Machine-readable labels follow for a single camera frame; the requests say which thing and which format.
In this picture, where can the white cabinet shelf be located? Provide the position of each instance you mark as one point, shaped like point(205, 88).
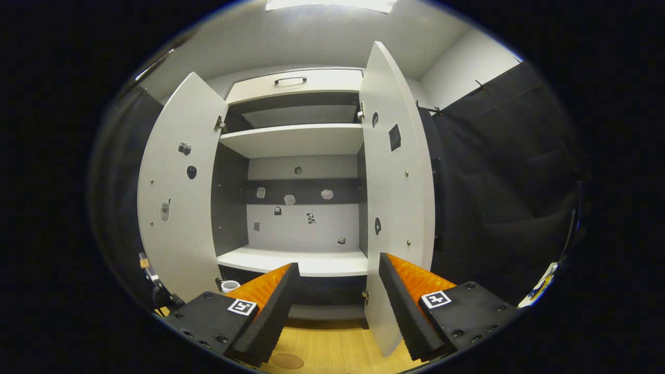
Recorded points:
point(296, 115)
point(296, 140)

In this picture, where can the black backdrop cloth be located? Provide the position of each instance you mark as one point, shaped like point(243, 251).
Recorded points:
point(509, 182)

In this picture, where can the white cabinet door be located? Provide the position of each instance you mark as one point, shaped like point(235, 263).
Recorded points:
point(400, 192)
point(197, 239)

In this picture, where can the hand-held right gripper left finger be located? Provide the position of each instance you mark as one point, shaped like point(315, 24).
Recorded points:
point(275, 311)

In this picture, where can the narrow ceiling light strip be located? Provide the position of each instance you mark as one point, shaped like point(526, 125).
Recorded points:
point(156, 64)

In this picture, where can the white cabinet drawer front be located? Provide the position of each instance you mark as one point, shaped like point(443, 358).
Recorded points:
point(332, 80)

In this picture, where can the large ceiling light panel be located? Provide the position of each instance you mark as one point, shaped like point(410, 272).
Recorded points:
point(332, 4)

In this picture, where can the white round container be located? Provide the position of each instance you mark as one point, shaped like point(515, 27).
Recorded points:
point(226, 288)

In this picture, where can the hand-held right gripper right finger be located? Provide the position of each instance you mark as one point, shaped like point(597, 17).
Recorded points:
point(402, 311)

